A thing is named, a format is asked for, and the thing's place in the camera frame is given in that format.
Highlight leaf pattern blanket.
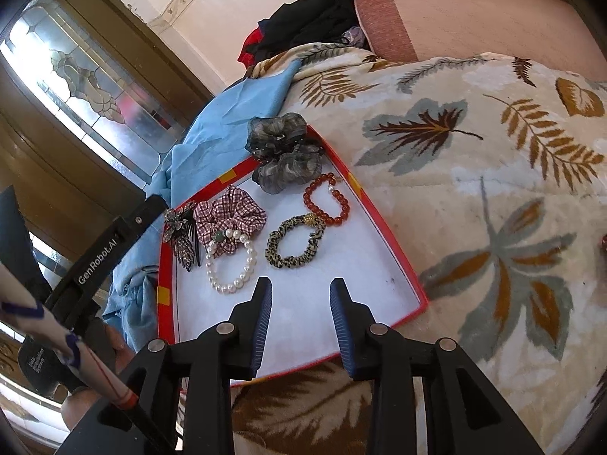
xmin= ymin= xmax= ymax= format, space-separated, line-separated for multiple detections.
xmin=251 ymin=44 xmax=606 ymax=454

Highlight red tray white inside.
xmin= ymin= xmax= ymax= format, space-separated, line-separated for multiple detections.
xmin=156 ymin=139 xmax=428 ymax=379

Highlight pink bolster cushion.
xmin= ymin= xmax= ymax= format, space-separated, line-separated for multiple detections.
xmin=355 ymin=0 xmax=606 ymax=81

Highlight wooden glass door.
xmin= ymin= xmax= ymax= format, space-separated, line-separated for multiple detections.
xmin=1 ymin=0 xmax=211 ymax=260

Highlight white pearl bracelet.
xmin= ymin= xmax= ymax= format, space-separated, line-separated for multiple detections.
xmin=203 ymin=227 xmax=258 ymax=295

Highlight red bead bracelet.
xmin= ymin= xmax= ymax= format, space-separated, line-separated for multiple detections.
xmin=302 ymin=171 xmax=351 ymax=227

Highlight red plaid scrunchie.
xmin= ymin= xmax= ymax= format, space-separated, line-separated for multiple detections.
xmin=193 ymin=185 xmax=267 ymax=256

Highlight person's left hand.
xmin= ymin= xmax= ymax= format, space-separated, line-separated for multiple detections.
xmin=61 ymin=323 xmax=136 ymax=430

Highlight light blue cloth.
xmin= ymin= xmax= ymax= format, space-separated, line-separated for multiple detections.
xmin=103 ymin=59 xmax=302 ymax=352

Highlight black and red clothes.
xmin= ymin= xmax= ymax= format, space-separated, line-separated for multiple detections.
xmin=237 ymin=0 xmax=370 ymax=68

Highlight gold black braided bracelet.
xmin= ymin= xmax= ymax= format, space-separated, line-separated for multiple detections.
xmin=264 ymin=212 xmax=327 ymax=269

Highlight grey sheer scrunchie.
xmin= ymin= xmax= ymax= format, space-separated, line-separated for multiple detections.
xmin=245 ymin=113 xmax=324 ymax=194

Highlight white cable with blue tape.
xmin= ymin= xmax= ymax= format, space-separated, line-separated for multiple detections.
xmin=0 ymin=260 xmax=141 ymax=411

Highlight flower hair claw clip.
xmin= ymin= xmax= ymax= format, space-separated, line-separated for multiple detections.
xmin=162 ymin=202 xmax=201 ymax=271

